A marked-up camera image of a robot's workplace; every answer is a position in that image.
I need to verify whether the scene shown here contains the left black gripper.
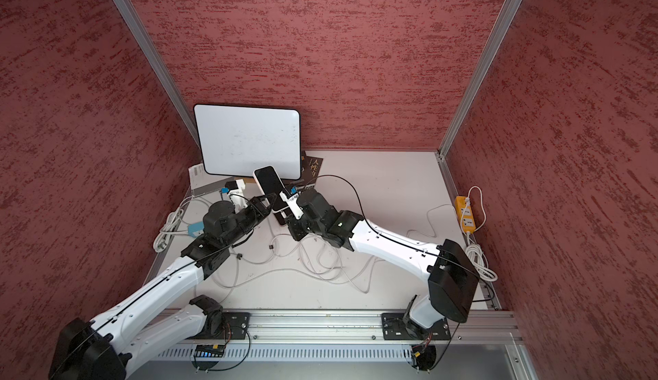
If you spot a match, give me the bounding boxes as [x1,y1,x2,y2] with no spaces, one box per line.
[223,192,278,246]

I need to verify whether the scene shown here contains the white charging cable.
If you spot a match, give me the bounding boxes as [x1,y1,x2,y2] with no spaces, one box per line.
[210,230,361,291]
[271,225,387,294]

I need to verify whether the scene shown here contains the pink case phone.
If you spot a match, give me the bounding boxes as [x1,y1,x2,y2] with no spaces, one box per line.
[274,210,289,226]
[254,166,288,213]

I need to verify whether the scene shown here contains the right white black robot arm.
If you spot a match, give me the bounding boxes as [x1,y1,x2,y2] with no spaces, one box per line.
[280,189,480,330]

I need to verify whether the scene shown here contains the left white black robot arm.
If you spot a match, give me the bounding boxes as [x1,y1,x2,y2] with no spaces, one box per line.
[49,196,273,379]

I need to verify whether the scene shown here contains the teal small object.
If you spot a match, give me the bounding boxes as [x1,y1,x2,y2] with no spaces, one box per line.
[187,222,204,238]

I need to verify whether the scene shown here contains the grey flat box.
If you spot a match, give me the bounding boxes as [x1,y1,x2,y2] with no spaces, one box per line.
[188,163,235,197]

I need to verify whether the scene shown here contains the dark book chinese title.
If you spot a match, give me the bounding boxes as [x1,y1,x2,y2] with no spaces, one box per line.
[299,151,324,187]

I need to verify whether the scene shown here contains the yellow power strip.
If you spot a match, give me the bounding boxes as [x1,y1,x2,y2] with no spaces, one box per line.
[455,196,476,234]

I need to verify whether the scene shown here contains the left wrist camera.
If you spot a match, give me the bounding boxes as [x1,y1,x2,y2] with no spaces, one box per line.
[221,179,248,210]

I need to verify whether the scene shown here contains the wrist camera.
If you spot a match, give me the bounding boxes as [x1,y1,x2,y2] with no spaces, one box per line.
[279,189,303,220]
[221,179,248,210]

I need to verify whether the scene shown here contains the white bundled cable left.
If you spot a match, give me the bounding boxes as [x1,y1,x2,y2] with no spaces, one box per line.
[153,194,212,253]

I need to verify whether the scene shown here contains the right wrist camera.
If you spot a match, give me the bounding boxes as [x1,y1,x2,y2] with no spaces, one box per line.
[279,189,303,220]

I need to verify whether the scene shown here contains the white board black frame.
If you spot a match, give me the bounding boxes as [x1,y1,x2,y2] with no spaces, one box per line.
[194,104,302,180]

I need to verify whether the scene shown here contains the white power strip cord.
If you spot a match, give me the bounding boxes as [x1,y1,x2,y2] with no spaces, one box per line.
[405,185,499,283]

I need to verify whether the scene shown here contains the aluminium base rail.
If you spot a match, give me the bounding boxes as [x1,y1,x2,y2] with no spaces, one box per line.
[105,308,523,345]

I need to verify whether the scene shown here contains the left aluminium corner post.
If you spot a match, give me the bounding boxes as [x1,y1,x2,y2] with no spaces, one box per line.
[112,0,200,148]

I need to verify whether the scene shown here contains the aluminium corner post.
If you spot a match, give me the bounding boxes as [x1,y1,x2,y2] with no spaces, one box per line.
[112,0,200,148]
[436,0,541,161]

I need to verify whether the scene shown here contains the right aluminium corner post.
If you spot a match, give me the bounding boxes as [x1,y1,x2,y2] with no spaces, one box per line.
[436,0,541,161]

